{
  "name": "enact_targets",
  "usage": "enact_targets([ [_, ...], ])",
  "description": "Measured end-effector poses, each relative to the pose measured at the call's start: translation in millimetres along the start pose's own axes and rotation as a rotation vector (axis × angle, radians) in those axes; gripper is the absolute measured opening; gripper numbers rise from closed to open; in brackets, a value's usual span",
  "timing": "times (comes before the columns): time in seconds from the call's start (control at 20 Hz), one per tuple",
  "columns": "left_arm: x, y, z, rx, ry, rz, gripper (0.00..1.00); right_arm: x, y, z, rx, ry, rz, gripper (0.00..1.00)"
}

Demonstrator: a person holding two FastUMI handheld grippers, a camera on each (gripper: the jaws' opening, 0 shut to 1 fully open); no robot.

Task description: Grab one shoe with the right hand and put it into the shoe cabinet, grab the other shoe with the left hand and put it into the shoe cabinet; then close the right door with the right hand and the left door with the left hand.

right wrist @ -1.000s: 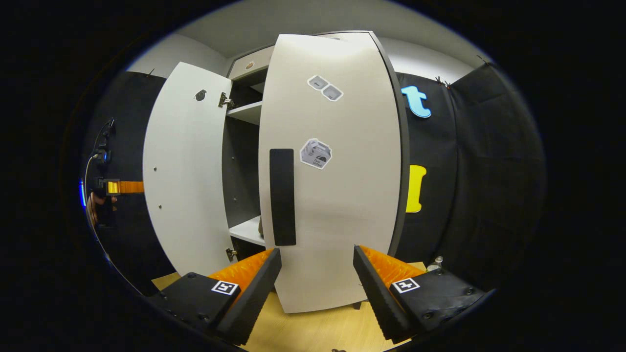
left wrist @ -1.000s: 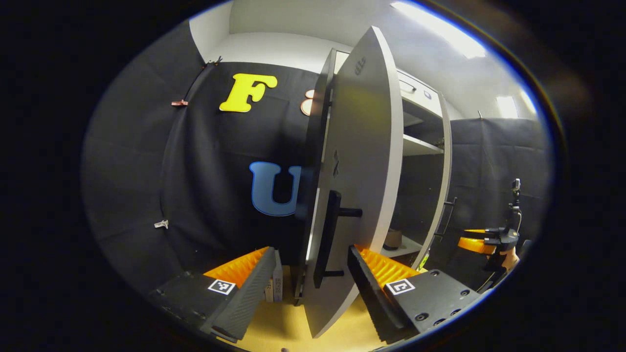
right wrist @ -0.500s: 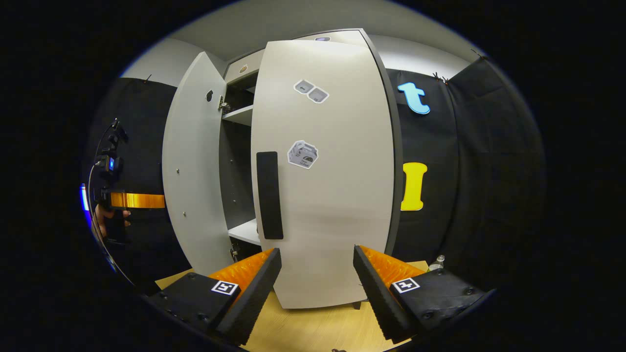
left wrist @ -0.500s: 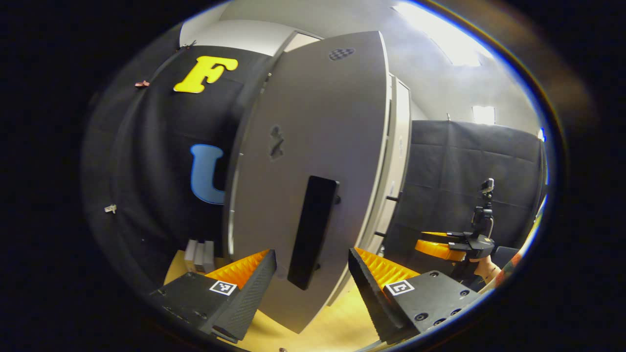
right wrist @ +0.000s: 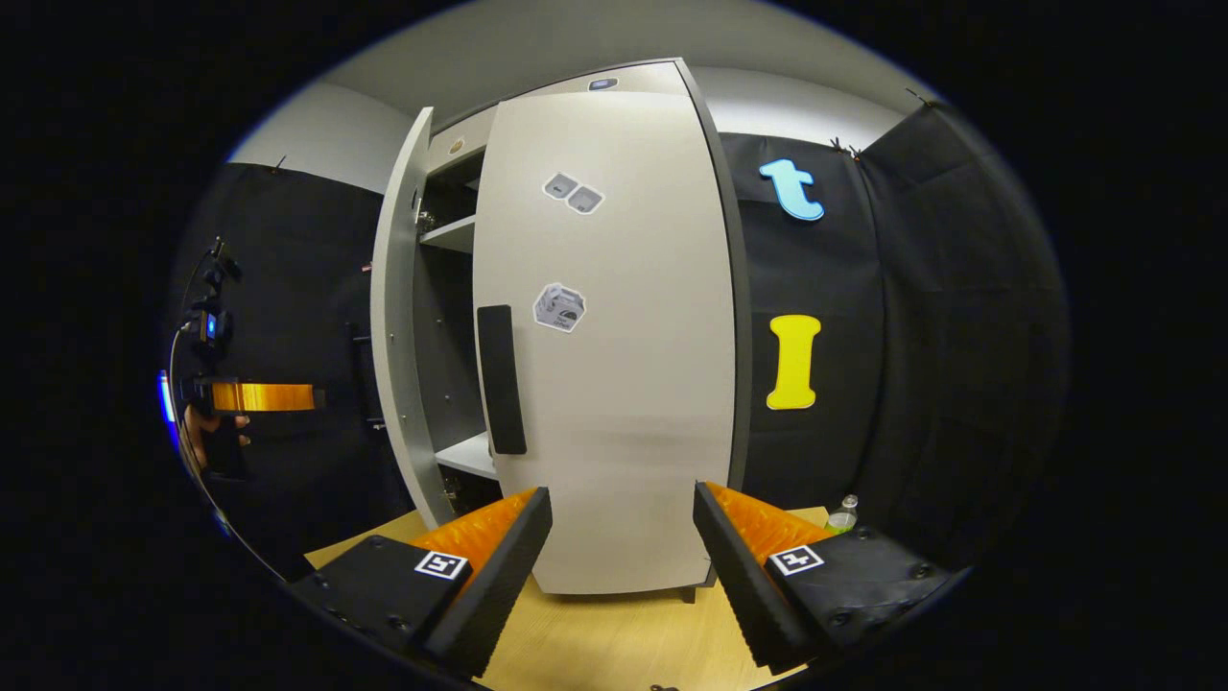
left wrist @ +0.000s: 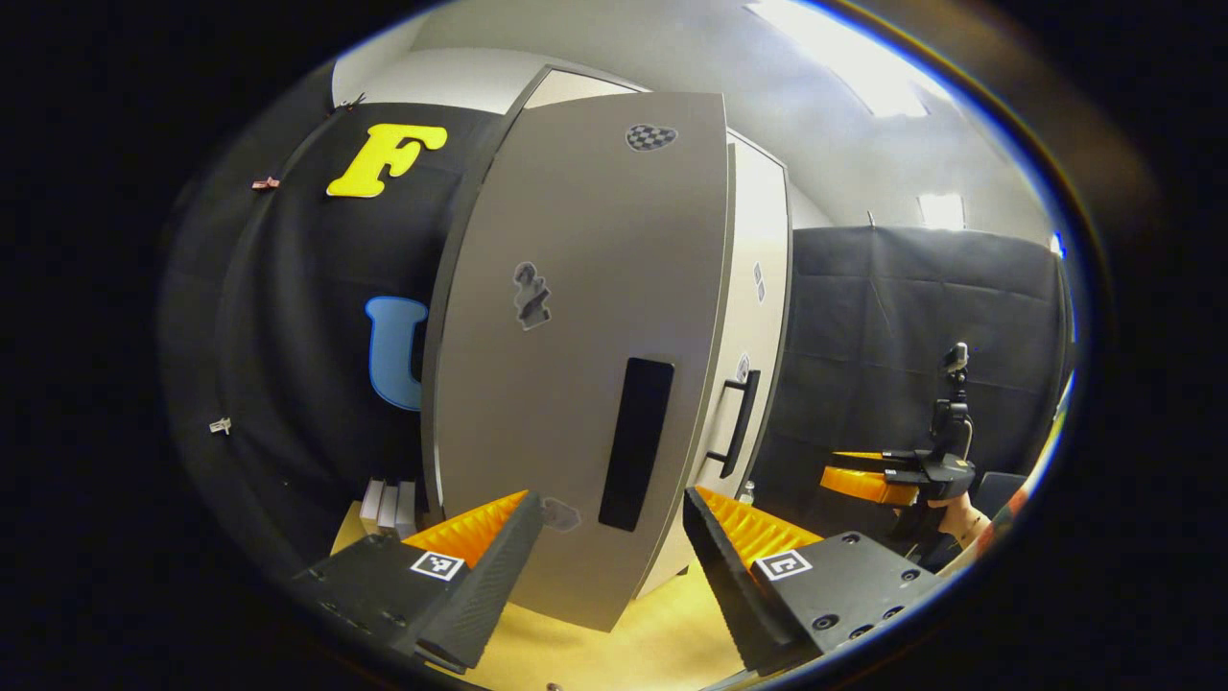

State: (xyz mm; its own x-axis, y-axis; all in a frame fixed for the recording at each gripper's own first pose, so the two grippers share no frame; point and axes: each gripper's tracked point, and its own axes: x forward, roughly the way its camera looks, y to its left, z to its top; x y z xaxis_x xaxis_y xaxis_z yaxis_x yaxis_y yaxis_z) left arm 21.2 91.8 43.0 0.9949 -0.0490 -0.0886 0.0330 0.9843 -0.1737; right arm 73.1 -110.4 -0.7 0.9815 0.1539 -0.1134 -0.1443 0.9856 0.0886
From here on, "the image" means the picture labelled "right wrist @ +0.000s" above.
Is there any white cabinet door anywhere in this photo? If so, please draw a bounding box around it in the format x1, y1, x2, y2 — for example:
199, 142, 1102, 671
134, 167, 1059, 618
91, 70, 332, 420
369, 106, 457, 529
472, 91, 740, 596

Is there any grey white shoe cabinet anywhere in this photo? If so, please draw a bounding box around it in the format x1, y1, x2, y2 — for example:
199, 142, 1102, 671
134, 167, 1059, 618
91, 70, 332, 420
369, 58, 754, 606

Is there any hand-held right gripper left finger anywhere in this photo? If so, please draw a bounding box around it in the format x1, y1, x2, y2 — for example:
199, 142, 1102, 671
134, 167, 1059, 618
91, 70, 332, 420
288, 487, 555, 678

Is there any black door handle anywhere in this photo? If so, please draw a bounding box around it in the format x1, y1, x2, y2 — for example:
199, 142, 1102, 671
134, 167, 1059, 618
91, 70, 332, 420
477, 305, 529, 456
347, 322, 387, 430

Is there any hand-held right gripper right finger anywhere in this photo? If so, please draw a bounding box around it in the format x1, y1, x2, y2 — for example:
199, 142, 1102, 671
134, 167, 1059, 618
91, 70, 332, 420
693, 480, 951, 673

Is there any black backdrop cloth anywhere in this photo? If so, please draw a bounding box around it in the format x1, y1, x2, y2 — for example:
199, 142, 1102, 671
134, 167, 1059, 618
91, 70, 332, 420
168, 161, 413, 577
720, 101, 1071, 567

